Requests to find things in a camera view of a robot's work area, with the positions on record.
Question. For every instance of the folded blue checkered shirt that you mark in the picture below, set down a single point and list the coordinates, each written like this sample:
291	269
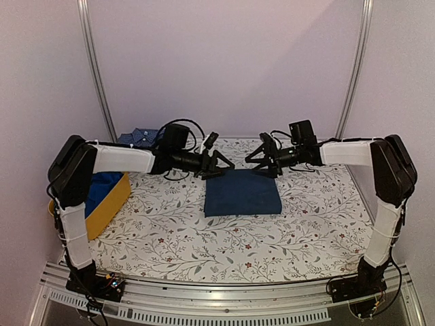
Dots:
141	137

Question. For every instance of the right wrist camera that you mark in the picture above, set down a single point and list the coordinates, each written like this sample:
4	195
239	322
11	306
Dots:
269	143

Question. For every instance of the aluminium frame post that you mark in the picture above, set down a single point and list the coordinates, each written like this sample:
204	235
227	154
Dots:
85	21
358	61

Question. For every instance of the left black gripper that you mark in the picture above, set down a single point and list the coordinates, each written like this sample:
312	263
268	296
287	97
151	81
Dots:
210	167

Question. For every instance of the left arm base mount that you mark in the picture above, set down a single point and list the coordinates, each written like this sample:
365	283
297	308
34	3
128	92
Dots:
95	283

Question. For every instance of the yellow laundry basket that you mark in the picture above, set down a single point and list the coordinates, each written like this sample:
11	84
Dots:
107	210

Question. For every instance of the royal blue garment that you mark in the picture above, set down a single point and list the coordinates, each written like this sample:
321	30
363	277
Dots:
100	187

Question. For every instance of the floral tablecloth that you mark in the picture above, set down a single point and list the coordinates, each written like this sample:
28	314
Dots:
161	231

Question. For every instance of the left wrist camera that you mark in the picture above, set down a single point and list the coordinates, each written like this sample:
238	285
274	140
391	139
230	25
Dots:
208	142

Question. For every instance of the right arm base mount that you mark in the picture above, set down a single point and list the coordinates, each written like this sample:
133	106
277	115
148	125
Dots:
357	288

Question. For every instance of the right aluminium frame post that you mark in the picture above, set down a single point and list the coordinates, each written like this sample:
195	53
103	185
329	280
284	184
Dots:
358	61

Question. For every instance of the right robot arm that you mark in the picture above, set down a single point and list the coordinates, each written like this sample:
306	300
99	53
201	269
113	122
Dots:
394	174

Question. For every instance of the left aluminium frame post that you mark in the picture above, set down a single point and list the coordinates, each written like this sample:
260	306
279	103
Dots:
85	21

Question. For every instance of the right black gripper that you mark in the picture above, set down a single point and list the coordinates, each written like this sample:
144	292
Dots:
273	168

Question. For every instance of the front aluminium rail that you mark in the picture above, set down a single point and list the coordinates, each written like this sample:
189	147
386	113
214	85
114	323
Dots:
164	302

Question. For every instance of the teal blue t-shirt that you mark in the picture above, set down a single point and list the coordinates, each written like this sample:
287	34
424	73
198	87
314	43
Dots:
241	192

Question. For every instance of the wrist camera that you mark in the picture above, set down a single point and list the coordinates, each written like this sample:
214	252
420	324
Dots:
269	143
208	142

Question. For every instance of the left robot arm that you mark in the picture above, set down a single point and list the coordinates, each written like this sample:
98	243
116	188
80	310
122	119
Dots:
70	178

